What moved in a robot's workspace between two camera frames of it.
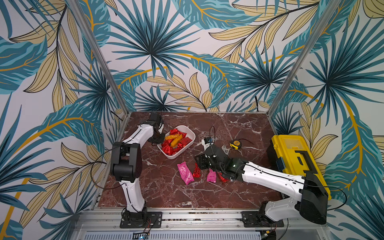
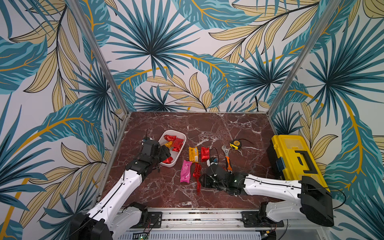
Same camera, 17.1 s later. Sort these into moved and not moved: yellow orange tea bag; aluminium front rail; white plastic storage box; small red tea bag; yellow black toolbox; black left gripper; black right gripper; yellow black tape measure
Moved: yellow orange tea bag; black left gripper; black right gripper; white plastic storage box
Not moved: yellow black tape measure; yellow black toolbox; small red tea bag; aluminium front rail
